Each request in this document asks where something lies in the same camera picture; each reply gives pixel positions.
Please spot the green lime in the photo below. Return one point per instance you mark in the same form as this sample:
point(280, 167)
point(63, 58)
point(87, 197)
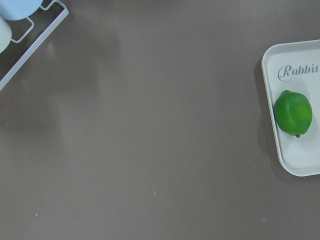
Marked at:
point(293, 113)

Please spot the beige rabbit tray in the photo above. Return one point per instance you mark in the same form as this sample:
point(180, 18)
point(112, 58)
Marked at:
point(291, 73)

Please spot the green cup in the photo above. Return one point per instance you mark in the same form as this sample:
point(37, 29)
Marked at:
point(5, 34)

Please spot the blue cup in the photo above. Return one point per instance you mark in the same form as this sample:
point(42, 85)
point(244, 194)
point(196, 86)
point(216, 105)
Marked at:
point(14, 10)

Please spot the white wire cup rack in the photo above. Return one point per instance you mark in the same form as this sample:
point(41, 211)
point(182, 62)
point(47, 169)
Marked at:
point(27, 35)

